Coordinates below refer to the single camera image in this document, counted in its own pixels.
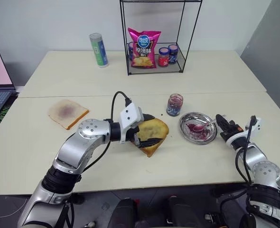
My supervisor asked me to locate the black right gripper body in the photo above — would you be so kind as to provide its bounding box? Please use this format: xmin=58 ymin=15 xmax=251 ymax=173
xmin=220 ymin=123 xmax=244 ymax=143

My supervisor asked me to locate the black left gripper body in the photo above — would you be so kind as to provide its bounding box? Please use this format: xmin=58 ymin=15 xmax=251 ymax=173
xmin=127 ymin=125 xmax=142 ymax=146

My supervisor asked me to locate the toasted bread slice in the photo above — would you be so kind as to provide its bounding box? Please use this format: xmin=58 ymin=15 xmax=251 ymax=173
xmin=136 ymin=117 xmax=170 ymax=158

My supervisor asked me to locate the metal spoon with jam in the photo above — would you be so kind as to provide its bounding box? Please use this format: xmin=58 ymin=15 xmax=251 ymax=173
xmin=192 ymin=118 xmax=218 ymax=133

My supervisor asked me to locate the open glass jam jar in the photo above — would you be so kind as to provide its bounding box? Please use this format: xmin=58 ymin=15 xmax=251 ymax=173
xmin=166 ymin=93 xmax=184 ymax=117

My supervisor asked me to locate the red label jam jar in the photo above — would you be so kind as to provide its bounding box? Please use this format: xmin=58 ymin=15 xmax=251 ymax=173
xmin=158 ymin=47 xmax=170 ymax=67

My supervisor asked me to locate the white bread slice with jam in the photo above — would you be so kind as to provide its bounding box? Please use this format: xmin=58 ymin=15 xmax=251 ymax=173
xmin=47 ymin=99 xmax=90 ymax=131

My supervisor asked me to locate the round metal plate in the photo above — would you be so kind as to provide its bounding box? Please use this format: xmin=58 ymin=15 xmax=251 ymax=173
xmin=178 ymin=112 xmax=218 ymax=145

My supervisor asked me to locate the pink potato chips bag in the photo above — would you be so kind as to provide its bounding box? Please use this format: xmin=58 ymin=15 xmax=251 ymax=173
xmin=127 ymin=27 xmax=162 ymax=70

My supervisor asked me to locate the dark rounded shape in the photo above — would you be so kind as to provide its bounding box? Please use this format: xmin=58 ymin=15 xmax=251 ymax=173
xmin=106 ymin=198 xmax=139 ymax=228

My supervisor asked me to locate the green blue cylinder can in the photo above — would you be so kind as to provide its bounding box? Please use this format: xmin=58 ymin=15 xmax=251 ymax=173
xmin=89 ymin=32 xmax=109 ymax=69

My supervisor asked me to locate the black green mouse pad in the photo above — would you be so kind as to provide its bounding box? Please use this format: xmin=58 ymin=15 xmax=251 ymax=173
xmin=0 ymin=94 xmax=20 ymax=137

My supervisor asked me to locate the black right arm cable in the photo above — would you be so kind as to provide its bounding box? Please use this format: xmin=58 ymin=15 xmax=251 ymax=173
xmin=234 ymin=115 xmax=258 ymax=187

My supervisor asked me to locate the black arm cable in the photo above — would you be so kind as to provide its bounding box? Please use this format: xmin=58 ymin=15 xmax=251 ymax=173
xmin=103 ymin=91 xmax=132 ymax=124
xmin=234 ymin=115 xmax=258 ymax=187

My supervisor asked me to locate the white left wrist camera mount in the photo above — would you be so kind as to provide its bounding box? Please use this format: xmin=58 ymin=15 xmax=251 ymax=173
xmin=118 ymin=102 xmax=143 ymax=144

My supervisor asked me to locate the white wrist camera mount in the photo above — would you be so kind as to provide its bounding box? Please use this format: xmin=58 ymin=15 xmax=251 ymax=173
xmin=225 ymin=116 xmax=264 ymax=151
xmin=118 ymin=102 xmax=143 ymax=144

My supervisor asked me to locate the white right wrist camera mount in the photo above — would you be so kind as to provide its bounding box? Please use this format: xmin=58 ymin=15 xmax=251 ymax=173
xmin=225 ymin=116 xmax=264 ymax=151

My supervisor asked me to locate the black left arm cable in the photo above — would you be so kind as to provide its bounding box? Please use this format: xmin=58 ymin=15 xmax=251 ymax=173
xmin=103 ymin=91 xmax=132 ymax=124

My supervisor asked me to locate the black wire shelf rack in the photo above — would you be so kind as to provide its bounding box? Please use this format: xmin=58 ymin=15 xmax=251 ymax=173
xmin=119 ymin=0 xmax=203 ymax=76

